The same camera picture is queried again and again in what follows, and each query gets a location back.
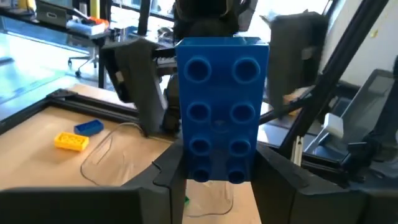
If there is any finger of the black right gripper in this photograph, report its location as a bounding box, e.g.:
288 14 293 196
266 11 330 121
99 39 169 136

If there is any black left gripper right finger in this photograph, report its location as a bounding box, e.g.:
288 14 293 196
251 142 398 224

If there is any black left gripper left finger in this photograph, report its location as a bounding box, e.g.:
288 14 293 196
0 139 187 224

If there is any blue toy brick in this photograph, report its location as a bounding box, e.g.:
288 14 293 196
73 119 105 137
175 36 270 184

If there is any black work desk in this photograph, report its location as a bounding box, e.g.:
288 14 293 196
0 4 109 90

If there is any clear plastic tray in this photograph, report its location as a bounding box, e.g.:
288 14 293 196
80 121 234 218

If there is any office chair base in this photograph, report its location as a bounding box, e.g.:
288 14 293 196
67 46 101 78

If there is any white box with orange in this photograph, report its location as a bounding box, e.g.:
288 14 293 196
66 17 110 37

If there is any white box-shaped adapter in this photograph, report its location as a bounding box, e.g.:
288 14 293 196
323 112 345 140

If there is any yellow bottle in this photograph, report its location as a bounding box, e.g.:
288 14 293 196
90 0 101 19

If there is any dark grey bin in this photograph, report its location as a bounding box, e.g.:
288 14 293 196
303 68 398 162

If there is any orange-yellow toy brick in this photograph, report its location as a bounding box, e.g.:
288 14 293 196
53 131 90 152

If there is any grey storage box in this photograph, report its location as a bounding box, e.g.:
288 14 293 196
35 1 68 28

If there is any yellow cylinder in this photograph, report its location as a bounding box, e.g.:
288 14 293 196
17 0 35 10

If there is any black window frame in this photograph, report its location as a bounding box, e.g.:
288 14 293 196
136 0 175 37

